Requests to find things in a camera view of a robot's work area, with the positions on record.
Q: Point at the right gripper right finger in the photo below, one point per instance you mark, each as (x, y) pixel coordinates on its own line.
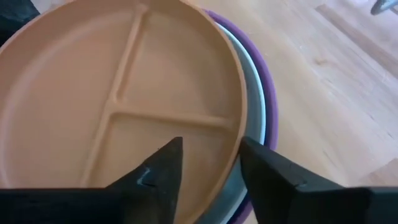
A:
(286, 196)

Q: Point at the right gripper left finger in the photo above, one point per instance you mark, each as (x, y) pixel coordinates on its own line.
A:
(149, 193)

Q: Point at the purple plate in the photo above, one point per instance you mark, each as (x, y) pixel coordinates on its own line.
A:
(270, 102)

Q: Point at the light blue plate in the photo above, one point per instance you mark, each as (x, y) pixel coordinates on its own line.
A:
(253, 102)

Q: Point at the tan divided plate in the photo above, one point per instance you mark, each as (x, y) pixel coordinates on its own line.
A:
(77, 93)

